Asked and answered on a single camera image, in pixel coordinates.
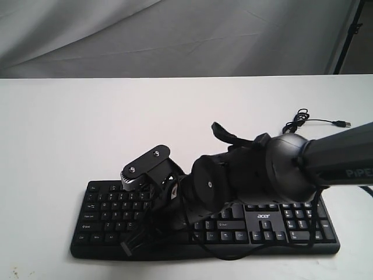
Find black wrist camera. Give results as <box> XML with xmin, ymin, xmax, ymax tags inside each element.
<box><xmin>120</xmin><ymin>145</ymin><xmax>184</xmax><ymax>191</ymax></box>

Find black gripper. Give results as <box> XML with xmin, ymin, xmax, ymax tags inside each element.
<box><xmin>121</xmin><ymin>174</ymin><xmax>192</xmax><ymax>256</ymax></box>

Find black stand pole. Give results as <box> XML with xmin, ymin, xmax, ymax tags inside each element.
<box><xmin>330</xmin><ymin>1</ymin><xmax>372</xmax><ymax>75</ymax></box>

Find black USB cable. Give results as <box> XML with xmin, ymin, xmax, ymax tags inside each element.
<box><xmin>282</xmin><ymin>108</ymin><xmax>352</xmax><ymax>134</ymax></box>

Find black acer keyboard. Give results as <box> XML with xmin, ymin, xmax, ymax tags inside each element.
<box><xmin>70</xmin><ymin>181</ymin><xmax>340</xmax><ymax>261</ymax></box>

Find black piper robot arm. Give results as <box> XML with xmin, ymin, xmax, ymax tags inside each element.
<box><xmin>120</xmin><ymin>122</ymin><xmax>372</xmax><ymax>257</ymax></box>

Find grey backdrop cloth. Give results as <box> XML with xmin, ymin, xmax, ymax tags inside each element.
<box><xmin>1</xmin><ymin>1</ymin><xmax>358</xmax><ymax>78</ymax></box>

